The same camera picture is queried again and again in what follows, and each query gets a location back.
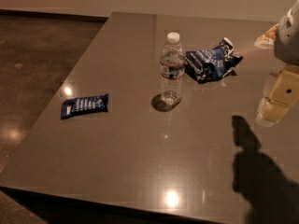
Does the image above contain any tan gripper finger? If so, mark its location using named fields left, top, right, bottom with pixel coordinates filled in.
left=256, top=64, right=299, bottom=128

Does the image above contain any clear plastic water bottle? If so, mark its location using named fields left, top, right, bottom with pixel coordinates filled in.
left=160, top=32, right=185, bottom=107

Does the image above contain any yellow snack bag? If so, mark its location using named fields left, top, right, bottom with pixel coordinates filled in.
left=254, top=23, right=278, bottom=49

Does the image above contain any crumpled blue chip bag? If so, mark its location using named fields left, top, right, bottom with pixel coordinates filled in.
left=185, top=37, right=243, bottom=84

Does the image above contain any blue snack bar wrapper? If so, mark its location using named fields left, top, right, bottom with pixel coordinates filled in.
left=61, top=93, right=109, bottom=119

